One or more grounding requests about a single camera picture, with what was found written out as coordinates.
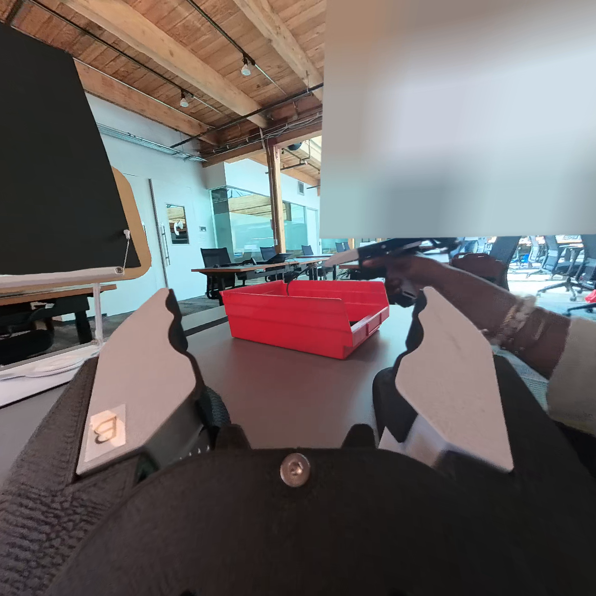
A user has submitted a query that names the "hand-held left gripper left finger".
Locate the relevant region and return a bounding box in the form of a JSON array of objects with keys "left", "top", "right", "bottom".
[{"left": 76, "top": 288, "right": 205, "bottom": 476}]

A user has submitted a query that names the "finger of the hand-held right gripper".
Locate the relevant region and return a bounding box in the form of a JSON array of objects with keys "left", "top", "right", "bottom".
[{"left": 321, "top": 249, "right": 363, "bottom": 268}]

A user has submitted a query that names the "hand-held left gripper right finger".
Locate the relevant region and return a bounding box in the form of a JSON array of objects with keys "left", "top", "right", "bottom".
[{"left": 378, "top": 286, "right": 514, "bottom": 473}]

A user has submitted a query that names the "red plastic bin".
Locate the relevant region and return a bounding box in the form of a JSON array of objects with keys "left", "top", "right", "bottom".
[{"left": 220, "top": 279, "right": 390, "bottom": 360}]

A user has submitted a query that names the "person's right forearm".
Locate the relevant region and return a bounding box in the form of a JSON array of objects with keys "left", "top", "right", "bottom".
[{"left": 486, "top": 293, "right": 596, "bottom": 422}]

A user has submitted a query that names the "person's right hand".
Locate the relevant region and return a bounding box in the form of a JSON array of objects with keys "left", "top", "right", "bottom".
[{"left": 363, "top": 254, "right": 509, "bottom": 334}]

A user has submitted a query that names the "wooden desk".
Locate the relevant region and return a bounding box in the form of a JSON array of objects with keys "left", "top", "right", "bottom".
[
  {"left": 191, "top": 255, "right": 336, "bottom": 301},
  {"left": 0, "top": 283, "right": 117, "bottom": 309}
]

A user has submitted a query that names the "white door with window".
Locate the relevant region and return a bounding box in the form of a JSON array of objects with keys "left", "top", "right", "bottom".
[{"left": 150, "top": 179, "right": 198, "bottom": 301}]

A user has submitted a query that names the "black office chair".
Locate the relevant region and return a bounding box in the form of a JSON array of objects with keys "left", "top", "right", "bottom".
[
  {"left": 0, "top": 303, "right": 89, "bottom": 366},
  {"left": 537, "top": 235, "right": 588, "bottom": 302},
  {"left": 200, "top": 247, "right": 236, "bottom": 300}
]

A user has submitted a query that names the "white tablet stand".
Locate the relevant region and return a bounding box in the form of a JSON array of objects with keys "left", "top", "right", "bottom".
[{"left": 0, "top": 230, "right": 132, "bottom": 408}]

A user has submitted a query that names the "black board with wooden rim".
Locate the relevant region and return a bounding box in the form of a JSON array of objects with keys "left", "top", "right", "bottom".
[{"left": 0, "top": 23, "right": 152, "bottom": 281}]

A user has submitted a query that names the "wooden support post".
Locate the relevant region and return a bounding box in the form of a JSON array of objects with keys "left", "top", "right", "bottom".
[{"left": 266, "top": 144, "right": 286, "bottom": 261}]

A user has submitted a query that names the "beaded bracelet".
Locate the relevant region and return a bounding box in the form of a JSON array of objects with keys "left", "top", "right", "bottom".
[{"left": 493, "top": 295, "right": 537, "bottom": 349}]

